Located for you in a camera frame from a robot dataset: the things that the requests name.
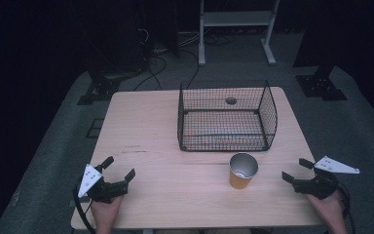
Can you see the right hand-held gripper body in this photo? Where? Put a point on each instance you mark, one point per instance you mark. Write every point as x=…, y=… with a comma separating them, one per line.
x=321, y=182

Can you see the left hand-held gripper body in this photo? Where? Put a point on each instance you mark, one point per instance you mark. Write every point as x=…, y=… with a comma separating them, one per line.
x=105, y=190

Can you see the orange paper cup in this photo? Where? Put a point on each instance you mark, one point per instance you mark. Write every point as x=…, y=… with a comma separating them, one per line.
x=242, y=171

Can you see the person's left hand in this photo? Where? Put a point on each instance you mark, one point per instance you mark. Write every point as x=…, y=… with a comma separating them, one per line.
x=105, y=213

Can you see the person's right hand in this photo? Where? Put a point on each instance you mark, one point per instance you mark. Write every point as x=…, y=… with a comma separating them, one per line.
x=329, y=211

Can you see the wooden table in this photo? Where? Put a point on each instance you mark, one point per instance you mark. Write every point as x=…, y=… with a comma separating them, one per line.
x=152, y=130

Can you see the black stand base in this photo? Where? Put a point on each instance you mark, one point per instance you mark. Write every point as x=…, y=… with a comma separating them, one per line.
x=102, y=86
x=321, y=86

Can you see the white metal stand frame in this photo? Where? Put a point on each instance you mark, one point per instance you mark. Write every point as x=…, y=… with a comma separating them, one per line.
x=237, y=29

